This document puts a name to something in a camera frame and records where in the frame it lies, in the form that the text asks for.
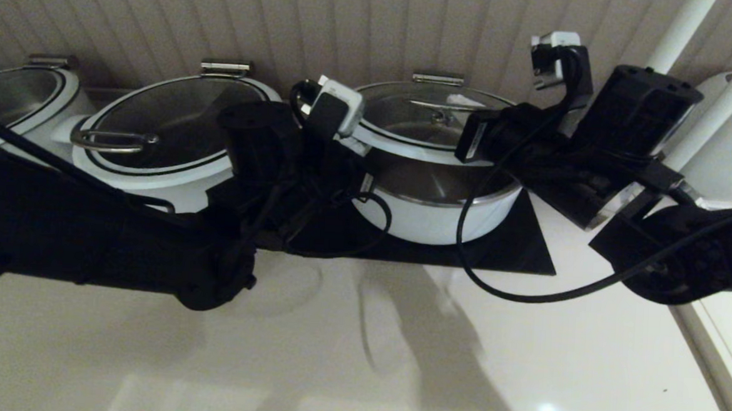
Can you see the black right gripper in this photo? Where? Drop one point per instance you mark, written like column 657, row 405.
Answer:
column 513, row 141

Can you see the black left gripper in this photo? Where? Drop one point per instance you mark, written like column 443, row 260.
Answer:
column 329, row 185

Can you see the glass lid with white rim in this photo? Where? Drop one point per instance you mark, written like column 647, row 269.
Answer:
column 402, row 116
column 176, row 114
column 8, row 96

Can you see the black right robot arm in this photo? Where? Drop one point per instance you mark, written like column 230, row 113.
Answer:
column 708, row 255

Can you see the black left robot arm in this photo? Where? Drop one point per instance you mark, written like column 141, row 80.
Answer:
column 89, row 235

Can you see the wide black induction cooktop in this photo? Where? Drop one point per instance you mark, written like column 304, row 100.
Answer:
column 514, row 251

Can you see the white slanted pole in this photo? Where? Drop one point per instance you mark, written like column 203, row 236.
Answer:
column 722, row 99
column 679, row 34

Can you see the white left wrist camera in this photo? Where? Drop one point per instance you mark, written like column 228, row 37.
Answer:
column 343, row 104

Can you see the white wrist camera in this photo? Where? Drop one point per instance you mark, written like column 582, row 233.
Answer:
column 555, row 56
column 343, row 104

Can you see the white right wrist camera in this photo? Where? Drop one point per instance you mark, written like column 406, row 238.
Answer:
column 555, row 56

